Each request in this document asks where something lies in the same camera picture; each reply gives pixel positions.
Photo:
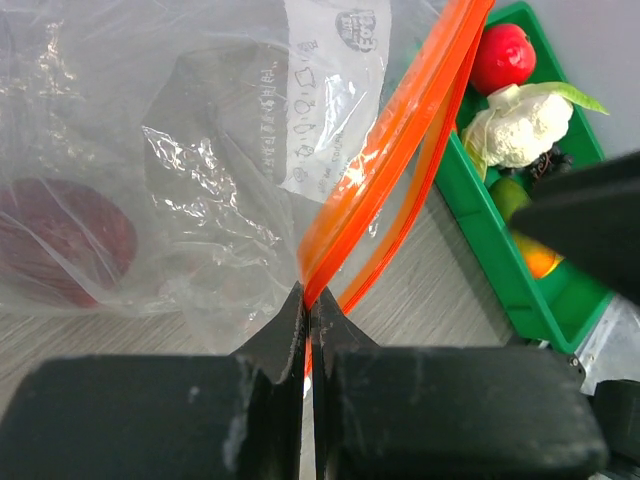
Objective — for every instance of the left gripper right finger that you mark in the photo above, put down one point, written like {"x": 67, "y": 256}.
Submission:
{"x": 390, "y": 412}

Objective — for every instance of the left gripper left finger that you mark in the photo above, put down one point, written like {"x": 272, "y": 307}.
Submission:
{"x": 235, "y": 416}

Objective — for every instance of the orange fake fruit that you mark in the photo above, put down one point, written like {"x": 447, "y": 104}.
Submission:
{"x": 509, "y": 197}

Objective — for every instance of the clear zip top bag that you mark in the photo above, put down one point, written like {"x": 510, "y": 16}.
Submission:
{"x": 253, "y": 144}

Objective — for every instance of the dark fake grapes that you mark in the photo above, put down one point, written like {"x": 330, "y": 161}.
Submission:
{"x": 550, "y": 163}

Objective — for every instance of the white fake cauliflower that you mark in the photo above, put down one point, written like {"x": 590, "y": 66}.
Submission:
{"x": 519, "y": 124}

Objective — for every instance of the red fake tomato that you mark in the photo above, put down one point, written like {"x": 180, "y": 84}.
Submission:
{"x": 505, "y": 56}

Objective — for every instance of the green fake lettuce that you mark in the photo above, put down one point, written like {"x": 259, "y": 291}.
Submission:
{"x": 580, "y": 97}

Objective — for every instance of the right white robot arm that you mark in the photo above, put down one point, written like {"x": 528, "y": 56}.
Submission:
{"x": 591, "y": 217}

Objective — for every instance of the dark red fake fruit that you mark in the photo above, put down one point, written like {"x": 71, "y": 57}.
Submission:
{"x": 62, "y": 243}

